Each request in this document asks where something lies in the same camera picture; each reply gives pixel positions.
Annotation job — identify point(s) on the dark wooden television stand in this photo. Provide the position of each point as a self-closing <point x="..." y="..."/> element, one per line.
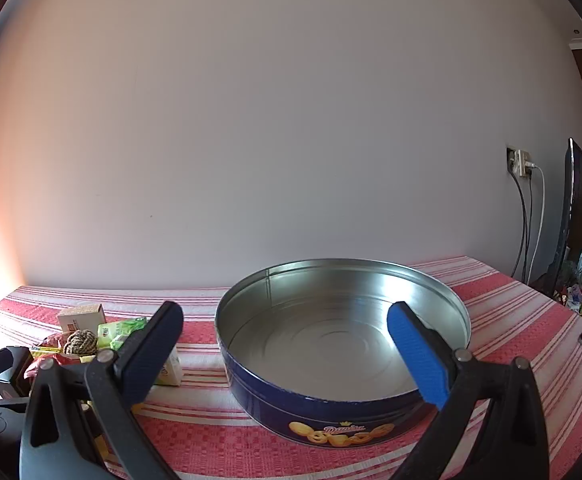
<point x="546" y="287"/>

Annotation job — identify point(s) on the small white box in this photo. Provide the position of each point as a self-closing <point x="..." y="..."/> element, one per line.
<point x="171" y="370"/>

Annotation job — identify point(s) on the green and white packet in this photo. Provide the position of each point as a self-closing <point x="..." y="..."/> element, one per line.
<point x="116" y="332"/>

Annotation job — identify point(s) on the small cardboard box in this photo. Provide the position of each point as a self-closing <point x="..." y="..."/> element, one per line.
<point x="81" y="316"/>

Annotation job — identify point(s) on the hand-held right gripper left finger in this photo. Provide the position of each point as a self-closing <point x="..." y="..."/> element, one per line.
<point x="156" y="345"/>

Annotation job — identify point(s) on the red snack bag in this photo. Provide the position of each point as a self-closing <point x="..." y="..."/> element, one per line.
<point x="51" y="347"/>

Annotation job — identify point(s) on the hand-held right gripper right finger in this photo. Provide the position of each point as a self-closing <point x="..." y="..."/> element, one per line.
<point x="416" y="350"/>

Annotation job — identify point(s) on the red striped blanket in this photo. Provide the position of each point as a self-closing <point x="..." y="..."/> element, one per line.
<point x="196" y="435"/>

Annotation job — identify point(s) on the white wall socket adapter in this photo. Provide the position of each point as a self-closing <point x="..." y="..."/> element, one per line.
<point x="521" y="162"/>

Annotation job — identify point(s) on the blue round cookie tin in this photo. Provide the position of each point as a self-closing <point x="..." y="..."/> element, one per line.
<point x="321" y="330"/>

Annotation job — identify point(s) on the brown twine ball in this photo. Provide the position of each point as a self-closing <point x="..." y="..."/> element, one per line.
<point x="78" y="342"/>

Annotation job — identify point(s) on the black flat television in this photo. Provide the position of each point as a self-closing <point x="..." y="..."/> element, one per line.
<point x="578" y="210"/>

